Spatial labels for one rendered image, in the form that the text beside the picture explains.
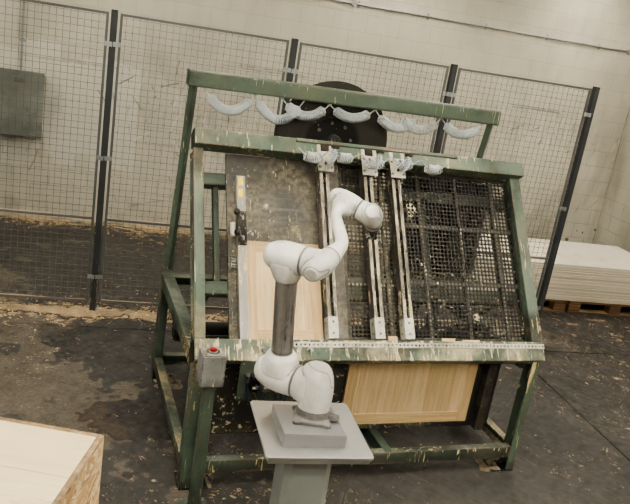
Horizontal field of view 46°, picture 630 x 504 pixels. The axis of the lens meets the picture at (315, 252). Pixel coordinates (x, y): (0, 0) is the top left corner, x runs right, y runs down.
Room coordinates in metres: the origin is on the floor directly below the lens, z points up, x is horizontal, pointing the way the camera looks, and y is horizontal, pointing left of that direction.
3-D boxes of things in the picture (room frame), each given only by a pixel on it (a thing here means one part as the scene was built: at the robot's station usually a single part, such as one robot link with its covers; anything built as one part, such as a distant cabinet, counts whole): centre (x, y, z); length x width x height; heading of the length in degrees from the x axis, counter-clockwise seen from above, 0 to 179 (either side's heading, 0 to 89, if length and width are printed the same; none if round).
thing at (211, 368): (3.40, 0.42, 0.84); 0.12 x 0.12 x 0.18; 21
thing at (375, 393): (4.26, -0.73, 0.53); 0.90 x 0.02 x 0.55; 111
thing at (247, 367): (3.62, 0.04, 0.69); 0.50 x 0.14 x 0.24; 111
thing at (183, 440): (4.57, -0.24, 0.41); 2.20 x 1.38 x 0.83; 111
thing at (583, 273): (8.30, -2.71, 0.28); 2.45 x 1.03 x 0.56; 106
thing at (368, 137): (4.92, 0.00, 1.85); 0.80 x 0.06 x 0.80; 111
